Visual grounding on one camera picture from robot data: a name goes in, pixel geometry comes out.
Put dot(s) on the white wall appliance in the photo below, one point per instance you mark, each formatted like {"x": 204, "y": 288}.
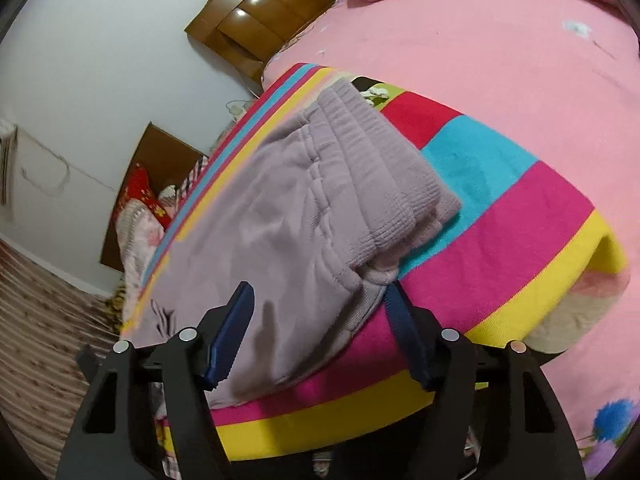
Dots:
{"x": 6, "y": 170}

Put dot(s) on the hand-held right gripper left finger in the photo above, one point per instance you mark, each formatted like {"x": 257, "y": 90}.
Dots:
{"x": 227, "y": 340}

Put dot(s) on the plaid bed sheet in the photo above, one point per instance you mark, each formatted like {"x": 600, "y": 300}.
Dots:
{"x": 192, "y": 175}

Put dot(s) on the wooden cabinet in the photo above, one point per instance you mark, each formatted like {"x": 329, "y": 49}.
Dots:
{"x": 260, "y": 5}

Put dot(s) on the wooden headboard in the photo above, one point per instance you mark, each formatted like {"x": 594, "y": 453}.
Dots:
{"x": 160, "y": 145}

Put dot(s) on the lavender pants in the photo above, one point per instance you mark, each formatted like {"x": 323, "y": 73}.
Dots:
{"x": 280, "y": 240}

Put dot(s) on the tiger print cloth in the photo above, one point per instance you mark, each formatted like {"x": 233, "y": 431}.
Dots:
{"x": 116, "y": 305}

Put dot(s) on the pink flower print sheet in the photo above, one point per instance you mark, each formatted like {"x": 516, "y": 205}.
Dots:
{"x": 500, "y": 45}

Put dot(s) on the floral pillow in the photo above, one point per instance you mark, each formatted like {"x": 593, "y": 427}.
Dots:
{"x": 142, "y": 245}

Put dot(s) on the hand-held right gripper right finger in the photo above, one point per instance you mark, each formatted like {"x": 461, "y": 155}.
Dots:
{"x": 407, "y": 340}

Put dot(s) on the red cushion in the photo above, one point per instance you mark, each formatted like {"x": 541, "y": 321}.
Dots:
{"x": 142, "y": 192}

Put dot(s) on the colourful striped blanket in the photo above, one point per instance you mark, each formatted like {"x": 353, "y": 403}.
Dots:
{"x": 500, "y": 220}

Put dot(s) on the striped floral curtain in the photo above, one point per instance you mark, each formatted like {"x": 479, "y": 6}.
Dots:
{"x": 45, "y": 330}

